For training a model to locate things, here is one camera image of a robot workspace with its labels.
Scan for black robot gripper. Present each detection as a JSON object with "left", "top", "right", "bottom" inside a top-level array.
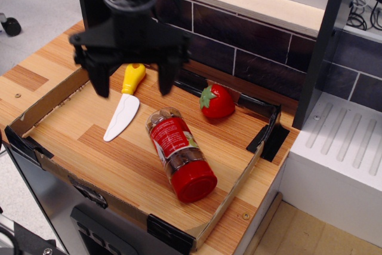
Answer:
[{"left": 69, "top": 0, "right": 190, "bottom": 97}]

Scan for red-capped basil spice bottle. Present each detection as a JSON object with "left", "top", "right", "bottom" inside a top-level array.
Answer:
[{"left": 146, "top": 107, "right": 217, "bottom": 203}]

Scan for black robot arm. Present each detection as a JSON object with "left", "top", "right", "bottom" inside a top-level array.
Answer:
[{"left": 69, "top": 0, "right": 190, "bottom": 98}]

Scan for cardboard fence with black tape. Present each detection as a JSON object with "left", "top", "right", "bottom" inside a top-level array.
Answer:
[{"left": 1, "top": 67, "right": 298, "bottom": 254}]

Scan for red toy strawberry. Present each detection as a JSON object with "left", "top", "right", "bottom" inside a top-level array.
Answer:
[{"left": 199, "top": 84, "right": 235, "bottom": 118}]

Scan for black office chair caster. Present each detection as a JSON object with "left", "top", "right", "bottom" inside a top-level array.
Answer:
[{"left": 0, "top": 13, "right": 21, "bottom": 36}]

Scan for black toy oven front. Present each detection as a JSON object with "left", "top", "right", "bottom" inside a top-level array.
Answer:
[{"left": 69, "top": 205, "right": 144, "bottom": 255}]

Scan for white toy sink drainboard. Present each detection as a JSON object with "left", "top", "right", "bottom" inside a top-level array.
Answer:
[{"left": 279, "top": 93, "right": 381, "bottom": 246}]

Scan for yellow-handled white toy knife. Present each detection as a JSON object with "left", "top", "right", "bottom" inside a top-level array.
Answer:
[{"left": 103, "top": 63, "right": 146, "bottom": 142}]

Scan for dark grey vertical post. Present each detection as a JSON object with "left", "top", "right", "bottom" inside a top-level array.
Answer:
[{"left": 292, "top": 0, "right": 351, "bottom": 130}]

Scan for tangled black cables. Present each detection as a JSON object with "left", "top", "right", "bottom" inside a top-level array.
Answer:
[{"left": 347, "top": 0, "right": 382, "bottom": 31}]

